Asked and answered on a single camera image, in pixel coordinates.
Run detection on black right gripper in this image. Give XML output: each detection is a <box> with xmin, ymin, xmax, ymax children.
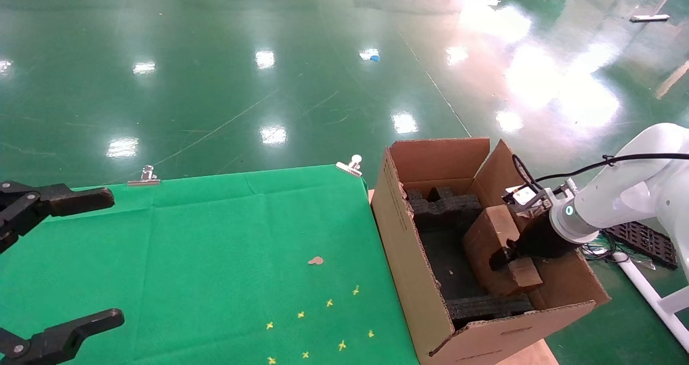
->
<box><xmin>488</xmin><ymin>209</ymin><xmax>574</xmax><ymax>271</ymax></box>

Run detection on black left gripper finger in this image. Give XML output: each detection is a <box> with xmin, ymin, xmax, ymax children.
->
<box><xmin>0</xmin><ymin>308</ymin><xmax>125</xmax><ymax>365</ymax></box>
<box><xmin>0</xmin><ymin>181</ymin><xmax>115</xmax><ymax>252</ymax></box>

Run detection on small cardboard box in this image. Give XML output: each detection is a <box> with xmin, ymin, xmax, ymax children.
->
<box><xmin>463</xmin><ymin>205</ymin><xmax>543</xmax><ymax>297</ymax></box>

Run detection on black foam carton liner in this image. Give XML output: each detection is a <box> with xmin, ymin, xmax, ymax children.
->
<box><xmin>417</xmin><ymin>228</ymin><xmax>488</xmax><ymax>301</ymax></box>

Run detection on big open cardboard carton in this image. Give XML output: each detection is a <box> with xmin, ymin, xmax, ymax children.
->
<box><xmin>370</xmin><ymin>137</ymin><xmax>610</xmax><ymax>365</ymax></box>

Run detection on long black foam block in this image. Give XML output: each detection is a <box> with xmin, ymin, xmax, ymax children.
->
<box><xmin>446</xmin><ymin>294</ymin><xmax>535</xmax><ymax>331</ymax></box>

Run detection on notched black foam block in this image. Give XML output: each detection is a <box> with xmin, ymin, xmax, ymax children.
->
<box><xmin>405</xmin><ymin>186</ymin><xmax>483</xmax><ymax>231</ymax></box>

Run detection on silver binder clip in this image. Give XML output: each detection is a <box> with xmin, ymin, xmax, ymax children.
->
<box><xmin>336</xmin><ymin>154</ymin><xmax>362</xmax><ymax>177</ymax></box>
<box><xmin>127</xmin><ymin>165</ymin><xmax>161</xmax><ymax>186</ymax></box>

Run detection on large green table cloth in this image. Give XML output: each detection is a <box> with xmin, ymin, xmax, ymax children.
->
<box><xmin>0</xmin><ymin>164</ymin><xmax>420</xmax><ymax>365</ymax></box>

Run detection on black grid tray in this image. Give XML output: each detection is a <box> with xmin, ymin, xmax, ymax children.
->
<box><xmin>603</xmin><ymin>221</ymin><xmax>678</xmax><ymax>270</ymax></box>

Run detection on white pipe stand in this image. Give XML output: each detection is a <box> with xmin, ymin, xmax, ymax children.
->
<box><xmin>614</xmin><ymin>252</ymin><xmax>689</xmax><ymax>352</ymax></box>

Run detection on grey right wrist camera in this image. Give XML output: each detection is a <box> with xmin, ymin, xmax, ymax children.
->
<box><xmin>502</xmin><ymin>179</ymin><xmax>579</xmax><ymax>215</ymax></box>

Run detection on tangled green black wires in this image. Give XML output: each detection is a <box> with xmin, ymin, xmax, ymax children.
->
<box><xmin>581</xmin><ymin>233</ymin><xmax>625</xmax><ymax>262</ymax></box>

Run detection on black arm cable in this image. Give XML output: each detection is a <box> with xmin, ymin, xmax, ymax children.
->
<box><xmin>511</xmin><ymin>152</ymin><xmax>689</xmax><ymax>193</ymax></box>

